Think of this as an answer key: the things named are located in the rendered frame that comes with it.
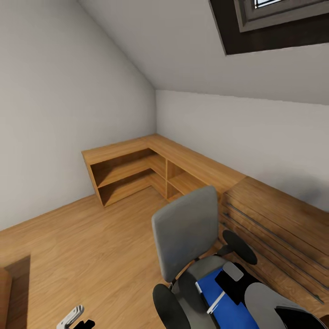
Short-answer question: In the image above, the swivel chair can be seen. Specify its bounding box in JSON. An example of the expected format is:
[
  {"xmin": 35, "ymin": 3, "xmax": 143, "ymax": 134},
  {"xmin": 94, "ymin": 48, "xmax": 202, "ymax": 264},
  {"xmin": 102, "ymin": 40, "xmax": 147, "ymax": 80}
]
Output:
[{"xmin": 152, "ymin": 186, "xmax": 257, "ymax": 329}]

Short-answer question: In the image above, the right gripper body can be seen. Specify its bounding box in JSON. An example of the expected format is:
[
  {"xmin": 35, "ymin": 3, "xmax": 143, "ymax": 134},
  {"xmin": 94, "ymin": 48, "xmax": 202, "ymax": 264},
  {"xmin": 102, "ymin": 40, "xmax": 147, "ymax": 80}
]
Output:
[{"xmin": 215, "ymin": 271, "xmax": 241, "ymax": 305}]

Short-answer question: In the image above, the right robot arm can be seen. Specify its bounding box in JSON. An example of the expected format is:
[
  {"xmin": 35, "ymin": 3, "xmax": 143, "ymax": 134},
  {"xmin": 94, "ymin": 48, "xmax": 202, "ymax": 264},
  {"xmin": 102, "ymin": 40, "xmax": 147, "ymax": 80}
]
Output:
[{"xmin": 215, "ymin": 262, "xmax": 326, "ymax": 329}]

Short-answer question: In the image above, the folder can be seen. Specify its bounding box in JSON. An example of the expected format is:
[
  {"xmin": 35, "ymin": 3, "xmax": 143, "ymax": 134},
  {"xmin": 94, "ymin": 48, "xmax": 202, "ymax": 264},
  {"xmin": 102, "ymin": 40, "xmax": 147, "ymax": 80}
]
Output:
[{"xmin": 195, "ymin": 267, "xmax": 260, "ymax": 329}]

